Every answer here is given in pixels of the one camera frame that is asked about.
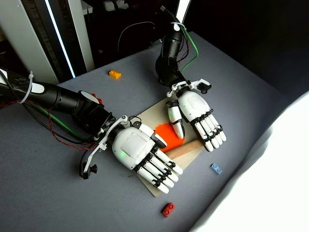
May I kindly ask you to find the red toy brick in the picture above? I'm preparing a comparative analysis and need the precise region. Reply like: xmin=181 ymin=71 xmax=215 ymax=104
xmin=161 ymin=202 xmax=176 ymax=218

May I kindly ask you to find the yellow toy brick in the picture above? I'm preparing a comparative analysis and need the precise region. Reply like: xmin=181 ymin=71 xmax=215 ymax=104
xmin=108 ymin=69 xmax=123 ymax=80

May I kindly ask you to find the wooden stick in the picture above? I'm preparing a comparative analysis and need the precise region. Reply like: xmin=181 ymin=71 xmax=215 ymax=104
xmin=166 ymin=139 xmax=203 ymax=160

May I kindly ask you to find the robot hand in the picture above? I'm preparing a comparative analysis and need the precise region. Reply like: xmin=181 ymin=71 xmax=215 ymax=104
xmin=166 ymin=90 xmax=227 ymax=152
xmin=111 ymin=116 xmax=183 ymax=195

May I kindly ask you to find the grey table cloth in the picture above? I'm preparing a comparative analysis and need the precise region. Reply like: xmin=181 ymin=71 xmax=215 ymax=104
xmin=0 ymin=31 xmax=309 ymax=232

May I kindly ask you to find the white backdrop sheet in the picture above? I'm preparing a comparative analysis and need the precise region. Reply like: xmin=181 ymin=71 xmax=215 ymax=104
xmin=188 ymin=90 xmax=309 ymax=232

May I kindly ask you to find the thin white cable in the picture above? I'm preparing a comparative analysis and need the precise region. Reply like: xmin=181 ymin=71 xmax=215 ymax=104
xmin=117 ymin=21 xmax=155 ymax=53

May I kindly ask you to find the light blue flat brick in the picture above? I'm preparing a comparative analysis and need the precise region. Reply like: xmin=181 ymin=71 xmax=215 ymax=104
xmin=210 ymin=163 xmax=224 ymax=175

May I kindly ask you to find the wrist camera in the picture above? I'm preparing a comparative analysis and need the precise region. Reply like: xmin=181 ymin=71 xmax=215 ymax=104
xmin=197 ymin=82 xmax=212 ymax=94
xmin=82 ymin=164 xmax=98 ymax=180

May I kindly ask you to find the orange dough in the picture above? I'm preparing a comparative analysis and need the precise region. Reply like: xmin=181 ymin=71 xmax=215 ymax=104
xmin=154 ymin=122 xmax=188 ymax=153

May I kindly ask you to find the light wooden board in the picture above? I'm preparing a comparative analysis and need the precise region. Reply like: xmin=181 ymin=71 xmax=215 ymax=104
xmin=136 ymin=96 xmax=206 ymax=198

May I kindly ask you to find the white grey column frame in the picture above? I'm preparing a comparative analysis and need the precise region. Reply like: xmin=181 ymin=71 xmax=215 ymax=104
xmin=0 ymin=0 xmax=95 ymax=85

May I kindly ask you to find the white LED light strip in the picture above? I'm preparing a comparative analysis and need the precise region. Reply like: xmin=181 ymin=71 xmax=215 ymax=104
xmin=44 ymin=0 xmax=77 ymax=78

